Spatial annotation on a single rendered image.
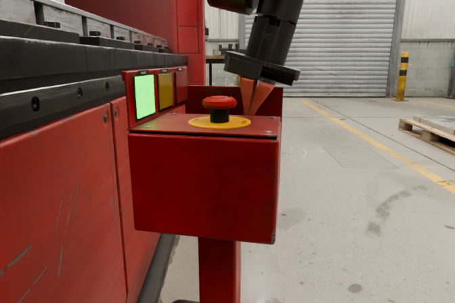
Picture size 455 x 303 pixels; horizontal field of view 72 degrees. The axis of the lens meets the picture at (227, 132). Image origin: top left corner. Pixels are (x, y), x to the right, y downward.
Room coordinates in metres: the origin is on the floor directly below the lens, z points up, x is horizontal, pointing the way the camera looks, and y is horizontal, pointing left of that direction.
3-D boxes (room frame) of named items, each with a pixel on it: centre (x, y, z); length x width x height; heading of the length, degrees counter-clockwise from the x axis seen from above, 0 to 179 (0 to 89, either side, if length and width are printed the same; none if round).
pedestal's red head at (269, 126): (0.40, 0.01, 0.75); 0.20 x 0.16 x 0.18; 169
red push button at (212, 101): (0.36, 0.01, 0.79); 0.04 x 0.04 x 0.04
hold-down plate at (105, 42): (0.91, 0.33, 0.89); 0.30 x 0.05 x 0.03; 1
